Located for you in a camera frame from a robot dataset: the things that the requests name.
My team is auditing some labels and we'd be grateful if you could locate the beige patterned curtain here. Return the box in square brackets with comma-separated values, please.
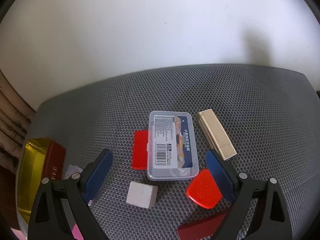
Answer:
[0, 69, 37, 166]

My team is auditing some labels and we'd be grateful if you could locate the clear labelled plastic box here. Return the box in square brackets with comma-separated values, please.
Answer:
[147, 111, 200, 182]

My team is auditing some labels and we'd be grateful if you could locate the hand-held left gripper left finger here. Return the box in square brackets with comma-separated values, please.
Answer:
[27, 148, 113, 240]

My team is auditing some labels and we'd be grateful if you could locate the red translucent rounded triangle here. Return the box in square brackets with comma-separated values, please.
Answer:
[185, 168, 223, 209]

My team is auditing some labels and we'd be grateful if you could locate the white cube block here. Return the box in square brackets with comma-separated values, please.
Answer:
[126, 181, 159, 209]

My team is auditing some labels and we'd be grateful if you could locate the dark red long block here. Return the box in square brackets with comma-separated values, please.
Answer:
[177, 210, 229, 240]

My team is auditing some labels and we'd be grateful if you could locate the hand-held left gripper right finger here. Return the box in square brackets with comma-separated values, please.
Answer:
[205, 150, 293, 240]

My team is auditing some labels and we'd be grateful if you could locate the grey honeycomb mat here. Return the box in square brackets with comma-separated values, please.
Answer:
[25, 64, 320, 240]

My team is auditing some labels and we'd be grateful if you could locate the red tin box gold interior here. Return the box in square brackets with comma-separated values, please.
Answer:
[15, 137, 66, 224]

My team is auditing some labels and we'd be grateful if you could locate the gold ribbed rectangular case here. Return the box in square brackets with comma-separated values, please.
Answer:
[196, 109, 237, 162]

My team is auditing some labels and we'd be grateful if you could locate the small clear plastic box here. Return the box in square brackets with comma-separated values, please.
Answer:
[65, 164, 94, 205]

